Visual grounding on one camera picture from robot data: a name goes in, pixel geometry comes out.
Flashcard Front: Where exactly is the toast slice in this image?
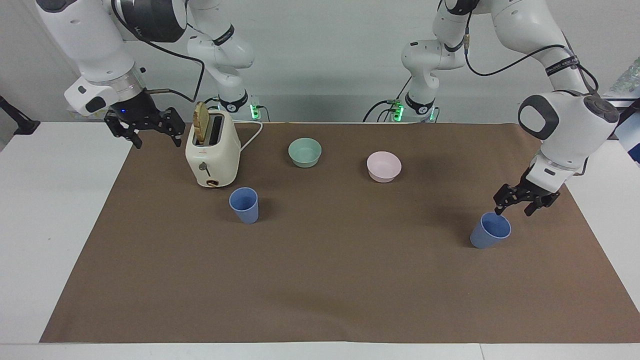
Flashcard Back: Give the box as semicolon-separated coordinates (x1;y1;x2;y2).
193;101;211;143

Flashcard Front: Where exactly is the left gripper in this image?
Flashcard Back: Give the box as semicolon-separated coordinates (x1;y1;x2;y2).
493;169;561;217

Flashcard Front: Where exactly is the black cable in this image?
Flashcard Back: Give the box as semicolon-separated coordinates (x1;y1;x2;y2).
110;0;207;104
463;24;600;97
362;75;414;124

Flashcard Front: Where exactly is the blue cup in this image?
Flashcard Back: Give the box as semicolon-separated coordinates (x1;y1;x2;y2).
228;186;260;225
469;211;513;250

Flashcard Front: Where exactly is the pink bowl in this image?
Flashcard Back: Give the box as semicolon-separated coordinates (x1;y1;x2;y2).
366;151;403;184

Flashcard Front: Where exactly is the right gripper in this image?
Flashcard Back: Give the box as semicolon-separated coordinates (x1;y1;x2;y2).
104;90;187;150

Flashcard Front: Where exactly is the black stand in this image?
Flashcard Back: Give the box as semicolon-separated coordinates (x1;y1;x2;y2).
0;94;42;137
618;97;640;132

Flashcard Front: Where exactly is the green bowl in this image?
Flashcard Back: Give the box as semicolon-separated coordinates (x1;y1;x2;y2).
287;137;323;169

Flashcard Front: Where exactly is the white toaster cord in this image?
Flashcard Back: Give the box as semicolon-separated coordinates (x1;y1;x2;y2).
232;119;265;154

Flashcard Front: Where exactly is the cream toaster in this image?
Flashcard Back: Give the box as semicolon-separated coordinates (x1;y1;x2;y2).
185;108;242;189

